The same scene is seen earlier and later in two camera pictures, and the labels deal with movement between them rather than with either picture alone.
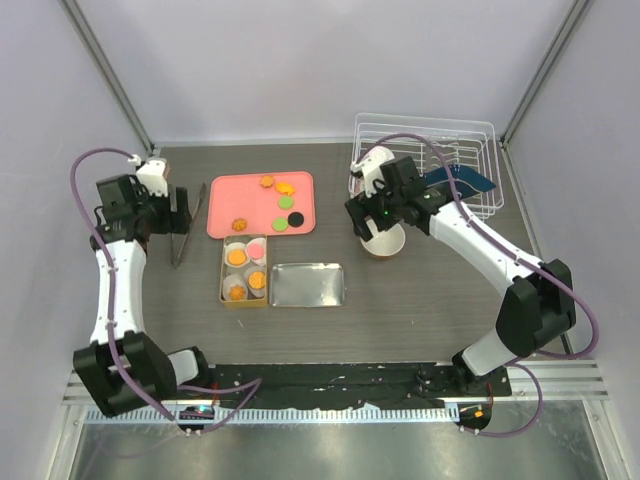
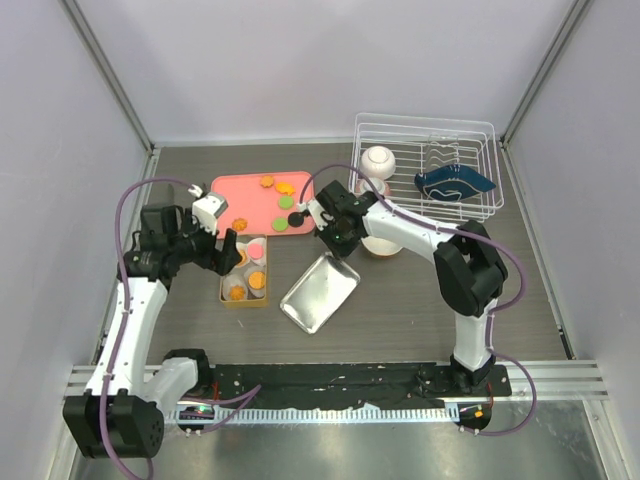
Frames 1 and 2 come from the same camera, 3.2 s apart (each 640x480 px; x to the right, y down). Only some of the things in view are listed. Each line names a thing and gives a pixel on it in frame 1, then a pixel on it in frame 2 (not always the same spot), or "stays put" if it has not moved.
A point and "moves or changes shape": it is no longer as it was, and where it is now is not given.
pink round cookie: x=255 y=250 stays put
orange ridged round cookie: x=256 y=280 stays put
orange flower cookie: x=236 y=293 stays put
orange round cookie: x=237 y=257 stays put
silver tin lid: x=307 y=285 moves or changes shape
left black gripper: x=178 y=221 → x=220 y=263
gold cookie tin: x=244 y=271 stays put
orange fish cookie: x=285 y=188 stays put
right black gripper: x=357 y=209 → x=340 y=251
